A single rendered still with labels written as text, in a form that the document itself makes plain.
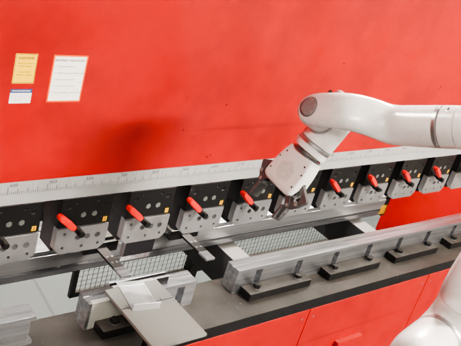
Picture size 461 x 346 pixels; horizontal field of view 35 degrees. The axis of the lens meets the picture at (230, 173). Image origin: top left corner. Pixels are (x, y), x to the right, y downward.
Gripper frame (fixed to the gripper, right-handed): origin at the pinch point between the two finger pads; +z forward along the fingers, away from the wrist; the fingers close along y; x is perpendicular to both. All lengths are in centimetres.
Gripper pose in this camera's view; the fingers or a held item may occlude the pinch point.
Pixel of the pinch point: (266, 203)
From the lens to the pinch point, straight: 175.2
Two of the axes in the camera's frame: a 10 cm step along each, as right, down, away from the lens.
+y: 5.4, 5.9, -6.0
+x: 5.7, 2.7, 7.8
